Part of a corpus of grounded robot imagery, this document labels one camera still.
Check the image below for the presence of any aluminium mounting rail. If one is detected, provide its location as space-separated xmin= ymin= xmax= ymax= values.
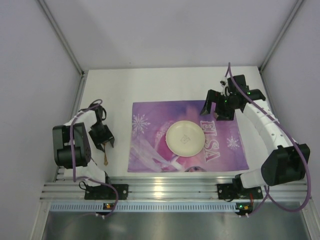
xmin=40 ymin=176 xmax=307 ymax=201

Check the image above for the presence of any gold spoon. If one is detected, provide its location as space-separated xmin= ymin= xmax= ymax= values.
xmin=103 ymin=143 xmax=109 ymax=166

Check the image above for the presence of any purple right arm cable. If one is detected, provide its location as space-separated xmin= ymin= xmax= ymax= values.
xmin=219 ymin=62 xmax=313 ymax=215

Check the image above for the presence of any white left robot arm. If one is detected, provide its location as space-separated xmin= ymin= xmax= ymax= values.
xmin=52 ymin=103 xmax=115 ymax=187

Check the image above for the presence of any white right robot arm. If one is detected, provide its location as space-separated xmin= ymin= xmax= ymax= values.
xmin=200 ymin=75 xmax=310 ymax=189

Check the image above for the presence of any purple Elsa placemat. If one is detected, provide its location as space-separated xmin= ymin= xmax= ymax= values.
xmin=127 ymin=100 xmax=249 ymax=173

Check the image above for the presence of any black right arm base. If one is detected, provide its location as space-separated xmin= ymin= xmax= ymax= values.
xmin=216 ymin=183 xmax=263 ymax=202

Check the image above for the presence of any white slotted cable duct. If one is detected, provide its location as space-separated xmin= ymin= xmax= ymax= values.
xmin=50 ymin=202 xmax=252 ymax=213

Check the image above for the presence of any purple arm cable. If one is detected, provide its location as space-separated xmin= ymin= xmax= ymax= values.
xmin=219 ymin=62 xmax=313 ymax=215
xmin=69 ymin=98 xmax=120 ymax=216

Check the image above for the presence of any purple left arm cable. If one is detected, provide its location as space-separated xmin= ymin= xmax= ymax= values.
xmin=69 ymin=98 xmax=120 ymax=216

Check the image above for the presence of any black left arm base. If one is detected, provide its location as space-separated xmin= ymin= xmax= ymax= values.
xmin=79 ymin=181 xmax=129 ymax=200

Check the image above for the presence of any cream round plate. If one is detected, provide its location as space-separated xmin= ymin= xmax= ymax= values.
xmin=165 ymin=120 xmax=205 ymax=157

